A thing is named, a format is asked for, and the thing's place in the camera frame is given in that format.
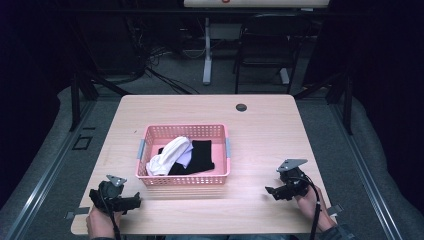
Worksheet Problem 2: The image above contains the white desk leg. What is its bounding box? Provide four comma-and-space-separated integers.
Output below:
202, 17, 214, 86

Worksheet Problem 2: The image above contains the black chair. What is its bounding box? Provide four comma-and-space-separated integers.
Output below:
232, 13, 313, 95

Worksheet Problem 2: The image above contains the aluminium floor rail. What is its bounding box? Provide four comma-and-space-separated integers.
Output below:
328, 99, 406, 240
3, 99, 98, 240

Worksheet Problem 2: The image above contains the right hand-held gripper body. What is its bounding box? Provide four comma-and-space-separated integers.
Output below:
275, 158, 310, 202

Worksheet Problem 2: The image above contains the bundle of black floor cables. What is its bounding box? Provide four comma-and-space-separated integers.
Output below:
128, 19, 201, 96

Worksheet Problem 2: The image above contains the pale lavender sock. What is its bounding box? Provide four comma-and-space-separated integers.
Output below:
175, 149, 194, 169

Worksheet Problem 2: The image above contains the person's left hand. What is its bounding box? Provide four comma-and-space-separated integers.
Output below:
85, 203, 124, 240

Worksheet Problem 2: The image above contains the grey table bracket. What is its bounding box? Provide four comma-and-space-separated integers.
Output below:
64, 206, 92, 220
326, 203, 344, 217

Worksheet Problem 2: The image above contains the person's right hand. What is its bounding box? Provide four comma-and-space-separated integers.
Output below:
294, 185, 335, 233

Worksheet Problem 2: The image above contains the white sock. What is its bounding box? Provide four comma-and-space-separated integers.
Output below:
145, 135, 194, 177

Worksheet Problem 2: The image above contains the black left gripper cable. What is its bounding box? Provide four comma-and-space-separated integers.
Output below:
97, 186, 122, 240

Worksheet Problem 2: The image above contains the pink plastic basket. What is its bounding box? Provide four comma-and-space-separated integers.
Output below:
135, 123, 232, 187

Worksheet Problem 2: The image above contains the black sock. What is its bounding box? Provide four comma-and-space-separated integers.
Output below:
157, 139, 216, 176

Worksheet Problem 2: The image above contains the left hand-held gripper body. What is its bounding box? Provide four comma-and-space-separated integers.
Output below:
88, 174, 136, 215

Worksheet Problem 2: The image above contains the black metal stand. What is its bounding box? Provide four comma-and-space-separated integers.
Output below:
293, 68, 355, 136
68, 71, 131, 132

